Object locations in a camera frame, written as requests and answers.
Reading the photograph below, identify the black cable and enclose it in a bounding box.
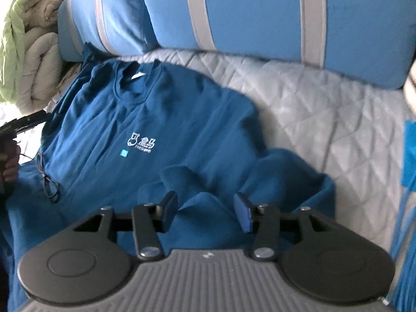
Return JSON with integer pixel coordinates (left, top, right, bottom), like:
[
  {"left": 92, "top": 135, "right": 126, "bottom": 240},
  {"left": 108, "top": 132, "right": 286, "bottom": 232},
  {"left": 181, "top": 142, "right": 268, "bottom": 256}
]
[{"left": 19, "top": 150, "right": 61, "bottom": 204}]

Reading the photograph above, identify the bright blue cloth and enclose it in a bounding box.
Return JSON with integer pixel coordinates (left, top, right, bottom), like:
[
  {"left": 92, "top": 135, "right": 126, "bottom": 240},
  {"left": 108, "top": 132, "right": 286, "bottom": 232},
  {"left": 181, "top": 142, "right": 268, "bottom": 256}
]
[{"left": 388, "top": 120, "right": 416, "bottom": 312}]

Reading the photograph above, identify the blue sweatshirt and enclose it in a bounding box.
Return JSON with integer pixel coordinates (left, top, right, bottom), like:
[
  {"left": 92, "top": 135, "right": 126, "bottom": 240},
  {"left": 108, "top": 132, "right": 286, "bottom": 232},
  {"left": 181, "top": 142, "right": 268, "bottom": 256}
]
[{"left": 0, "top": 42, "right": 337, "bottom": 312}]

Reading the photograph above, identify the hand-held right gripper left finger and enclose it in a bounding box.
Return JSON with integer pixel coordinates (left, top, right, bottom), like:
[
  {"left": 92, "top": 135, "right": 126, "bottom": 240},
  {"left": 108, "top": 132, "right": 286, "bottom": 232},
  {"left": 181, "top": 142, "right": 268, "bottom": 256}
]
[{"left": 73, "top": 191, "right": 179, "bottom": 261}]

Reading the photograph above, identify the beige patterned quilt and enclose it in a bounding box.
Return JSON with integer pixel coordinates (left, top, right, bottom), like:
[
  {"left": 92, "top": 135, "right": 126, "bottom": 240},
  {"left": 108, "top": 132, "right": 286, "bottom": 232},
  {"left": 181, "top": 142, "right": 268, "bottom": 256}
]
[{"left": 13, "top": 0, "right": 95, "bottom": 31}]

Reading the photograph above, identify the green quilt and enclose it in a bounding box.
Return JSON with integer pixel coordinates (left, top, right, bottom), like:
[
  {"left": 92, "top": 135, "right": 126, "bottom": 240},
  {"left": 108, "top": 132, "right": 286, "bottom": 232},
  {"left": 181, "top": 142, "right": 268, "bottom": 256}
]
[{"left": 0, "top": 0, "right": 66, "bottom": 100}]

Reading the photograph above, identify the blue grey-striped pillow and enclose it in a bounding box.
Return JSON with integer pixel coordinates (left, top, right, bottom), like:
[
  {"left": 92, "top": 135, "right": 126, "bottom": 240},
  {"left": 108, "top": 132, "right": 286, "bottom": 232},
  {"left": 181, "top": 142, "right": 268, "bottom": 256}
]
[
  {"left": 140, "top": 0, "right": 416, "bottom": 90},
  {"left": 58, "top": 0, "right": 158, "bottom": 63}
]

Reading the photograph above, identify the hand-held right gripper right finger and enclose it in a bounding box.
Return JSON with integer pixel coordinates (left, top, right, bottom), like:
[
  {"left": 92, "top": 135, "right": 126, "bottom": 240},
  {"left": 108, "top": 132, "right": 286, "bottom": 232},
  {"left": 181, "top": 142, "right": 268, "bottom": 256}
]
[{"left": 233, "top": 192, "right": 326, "bottom": 261}]

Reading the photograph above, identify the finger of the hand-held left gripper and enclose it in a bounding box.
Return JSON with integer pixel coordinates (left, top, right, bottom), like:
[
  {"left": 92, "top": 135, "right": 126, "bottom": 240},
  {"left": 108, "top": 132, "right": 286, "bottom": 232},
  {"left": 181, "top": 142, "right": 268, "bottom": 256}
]
[{"left": 15, "top": 110, "right": 47, "bottom": 131}]

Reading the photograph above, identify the person's left hand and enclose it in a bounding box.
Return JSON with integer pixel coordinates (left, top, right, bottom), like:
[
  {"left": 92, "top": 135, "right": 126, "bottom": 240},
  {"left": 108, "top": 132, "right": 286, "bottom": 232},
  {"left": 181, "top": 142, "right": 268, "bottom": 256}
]
[{"left": 0, "top": 141, "right": 21, "bottom": 183}]

